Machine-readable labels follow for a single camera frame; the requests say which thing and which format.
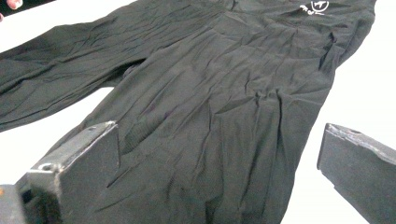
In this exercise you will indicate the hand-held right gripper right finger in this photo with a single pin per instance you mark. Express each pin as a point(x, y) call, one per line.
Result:
point(361, 168)

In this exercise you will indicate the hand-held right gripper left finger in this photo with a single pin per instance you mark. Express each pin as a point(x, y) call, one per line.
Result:
point(84, 161)

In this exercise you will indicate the black pants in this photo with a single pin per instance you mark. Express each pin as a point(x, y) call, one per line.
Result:
point(199, 93)

